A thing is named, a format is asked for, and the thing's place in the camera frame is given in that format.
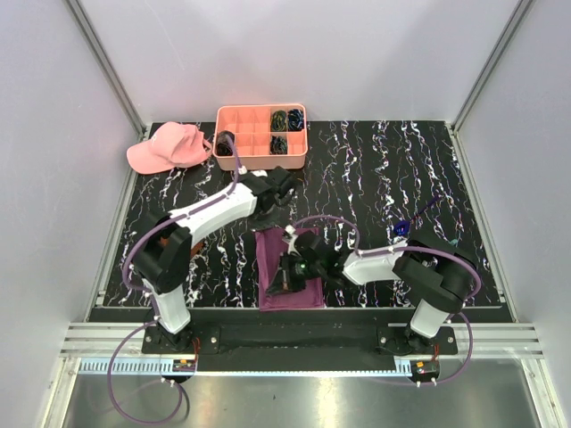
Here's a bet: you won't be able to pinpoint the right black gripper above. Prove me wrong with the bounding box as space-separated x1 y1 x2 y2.
267 251 325 297

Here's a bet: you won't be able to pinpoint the blue small object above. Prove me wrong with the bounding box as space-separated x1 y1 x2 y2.
393 221 410 236

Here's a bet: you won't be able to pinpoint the purple cloth napkin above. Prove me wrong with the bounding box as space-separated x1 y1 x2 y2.
255 227 325 311

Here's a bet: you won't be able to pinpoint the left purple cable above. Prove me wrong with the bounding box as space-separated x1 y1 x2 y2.
106 136 249 424

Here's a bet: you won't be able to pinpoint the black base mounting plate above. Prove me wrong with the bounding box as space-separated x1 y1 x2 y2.
142 309 459 374

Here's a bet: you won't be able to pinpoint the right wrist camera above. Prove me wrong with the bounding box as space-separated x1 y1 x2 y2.
282 226 327 263

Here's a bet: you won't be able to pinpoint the brown cloth napkin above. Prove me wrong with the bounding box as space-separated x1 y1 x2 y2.
160 237 204 259

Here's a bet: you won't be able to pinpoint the pink divided organizer box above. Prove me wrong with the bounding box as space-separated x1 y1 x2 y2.
213 103 309 170

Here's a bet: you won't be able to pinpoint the dark rolled sock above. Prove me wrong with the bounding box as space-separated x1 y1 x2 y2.
215 130 235 157

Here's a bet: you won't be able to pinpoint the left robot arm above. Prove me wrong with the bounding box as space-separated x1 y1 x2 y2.
122 167 298 353

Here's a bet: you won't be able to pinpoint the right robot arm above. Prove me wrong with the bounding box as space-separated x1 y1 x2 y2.
256 226 482 356

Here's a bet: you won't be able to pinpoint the pink baseball cap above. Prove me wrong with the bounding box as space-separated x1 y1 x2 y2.
127 121 212 175

